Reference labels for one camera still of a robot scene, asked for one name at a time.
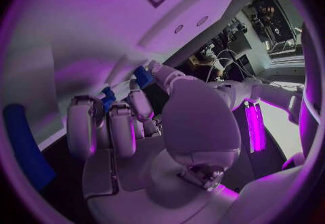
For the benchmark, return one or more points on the cluttered workshop desk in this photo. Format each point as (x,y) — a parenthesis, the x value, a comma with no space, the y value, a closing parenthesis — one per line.
(274,24)

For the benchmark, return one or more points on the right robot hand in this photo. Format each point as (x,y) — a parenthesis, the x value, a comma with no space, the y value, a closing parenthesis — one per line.
(198,126)

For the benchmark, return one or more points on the glowing light bar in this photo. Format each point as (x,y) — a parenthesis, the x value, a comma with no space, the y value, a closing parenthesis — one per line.
(255,126)

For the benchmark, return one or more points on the long blue cylinder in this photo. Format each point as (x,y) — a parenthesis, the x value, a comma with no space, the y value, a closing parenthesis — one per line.
(24,146)

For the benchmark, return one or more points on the white task board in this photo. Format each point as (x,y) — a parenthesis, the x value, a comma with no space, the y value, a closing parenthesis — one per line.
(83,30)

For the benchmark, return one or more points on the small blue peg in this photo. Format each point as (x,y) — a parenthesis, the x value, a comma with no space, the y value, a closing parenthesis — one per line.
(108,98)

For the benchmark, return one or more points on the blue block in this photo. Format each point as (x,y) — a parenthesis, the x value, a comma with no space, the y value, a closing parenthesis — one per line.
(143,76)

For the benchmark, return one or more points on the dark equipment rack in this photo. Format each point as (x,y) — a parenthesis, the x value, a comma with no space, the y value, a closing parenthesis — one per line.
(228,43)

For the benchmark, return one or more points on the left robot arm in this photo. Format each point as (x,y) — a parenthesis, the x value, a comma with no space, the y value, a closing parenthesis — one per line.
(266,93)

